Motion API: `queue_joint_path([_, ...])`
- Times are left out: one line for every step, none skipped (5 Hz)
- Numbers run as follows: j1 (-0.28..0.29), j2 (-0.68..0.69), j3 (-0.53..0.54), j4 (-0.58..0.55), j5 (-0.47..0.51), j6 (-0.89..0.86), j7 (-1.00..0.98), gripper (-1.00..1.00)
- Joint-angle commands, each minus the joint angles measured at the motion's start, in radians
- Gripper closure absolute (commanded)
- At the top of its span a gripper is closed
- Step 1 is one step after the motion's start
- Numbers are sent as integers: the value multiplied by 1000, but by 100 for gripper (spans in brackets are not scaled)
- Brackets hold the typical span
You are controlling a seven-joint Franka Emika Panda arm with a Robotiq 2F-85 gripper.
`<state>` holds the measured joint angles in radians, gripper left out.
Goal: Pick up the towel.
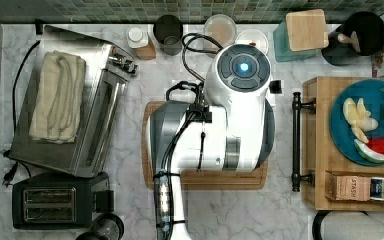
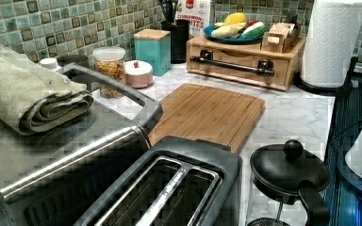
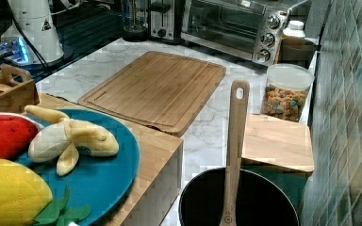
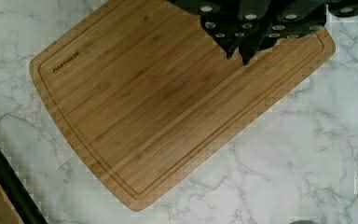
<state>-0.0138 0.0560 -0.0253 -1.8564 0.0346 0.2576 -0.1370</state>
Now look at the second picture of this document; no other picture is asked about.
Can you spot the beige green towel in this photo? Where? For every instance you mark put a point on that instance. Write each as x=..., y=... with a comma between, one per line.
x=34, y=99

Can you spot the black paper towel holder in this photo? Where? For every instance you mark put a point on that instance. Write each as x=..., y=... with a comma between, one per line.
x=340, y=91

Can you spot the white paper towel roll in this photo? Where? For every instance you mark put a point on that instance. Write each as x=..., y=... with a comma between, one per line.
x=331, y=37

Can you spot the bamboo cutting board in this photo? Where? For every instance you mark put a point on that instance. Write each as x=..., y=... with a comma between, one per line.
x=201, y=112

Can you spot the pink ceramic sugar pot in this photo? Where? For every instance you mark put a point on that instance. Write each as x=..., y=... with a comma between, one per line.
x=138, y=74

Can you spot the black two-slot toaster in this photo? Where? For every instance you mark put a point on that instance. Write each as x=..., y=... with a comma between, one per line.
x=178, y=182

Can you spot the teal canister with wooden lid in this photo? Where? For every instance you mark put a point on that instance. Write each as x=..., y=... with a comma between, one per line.
x=154, y=46

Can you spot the wooden drawer box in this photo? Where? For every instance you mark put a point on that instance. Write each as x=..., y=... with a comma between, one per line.
x=247, y=64

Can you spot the black utensil holder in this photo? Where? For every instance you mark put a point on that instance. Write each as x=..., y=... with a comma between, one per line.
x=179, y=37

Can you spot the clear cereal jar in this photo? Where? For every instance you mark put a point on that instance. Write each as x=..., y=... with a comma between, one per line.
x=110, y=62

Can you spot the blue plate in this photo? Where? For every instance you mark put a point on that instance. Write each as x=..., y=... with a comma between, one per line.
x=238, y=40

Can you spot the plush banana toy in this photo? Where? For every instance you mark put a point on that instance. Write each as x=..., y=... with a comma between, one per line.
x=223, y=30

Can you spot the cinnamon cereal box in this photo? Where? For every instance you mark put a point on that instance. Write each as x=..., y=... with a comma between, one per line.
x=197, y=12

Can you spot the plush watermelon slice toy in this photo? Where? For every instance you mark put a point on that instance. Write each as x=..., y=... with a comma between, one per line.
x=254, y=29

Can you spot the small wooden caddy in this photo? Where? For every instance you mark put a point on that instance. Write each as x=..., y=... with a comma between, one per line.
x=280, y=37

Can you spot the stainless steel toaster oven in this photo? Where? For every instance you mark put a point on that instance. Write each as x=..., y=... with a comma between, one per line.
x=51, y=178

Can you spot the white lidded bottle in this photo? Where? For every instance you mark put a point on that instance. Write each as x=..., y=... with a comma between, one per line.
x=50, y=64

